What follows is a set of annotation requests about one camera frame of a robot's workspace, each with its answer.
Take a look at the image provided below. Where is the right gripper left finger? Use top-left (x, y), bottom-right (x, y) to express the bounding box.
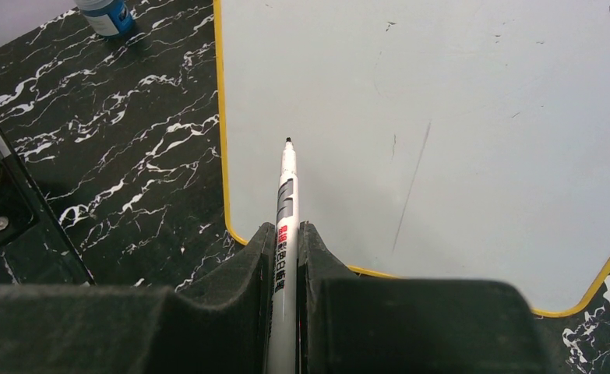
top-left (0, 223), bottom-right (275, 373)

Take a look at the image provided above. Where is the white black whiteboard marker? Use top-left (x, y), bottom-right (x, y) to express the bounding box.
top-left (265, 137), bottom-right (300, 373)

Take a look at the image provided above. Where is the yellow framed whiteboard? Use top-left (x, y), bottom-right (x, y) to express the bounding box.
top-left (213, 1), bottom-right (610, 317)

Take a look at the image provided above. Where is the small blue labelled bottle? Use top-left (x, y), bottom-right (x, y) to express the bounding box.
top-left (74, 0), bottom-right (135, 37)

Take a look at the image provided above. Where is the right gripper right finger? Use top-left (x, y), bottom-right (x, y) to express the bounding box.
top-left (298, 223), bottom-right (553, 373)

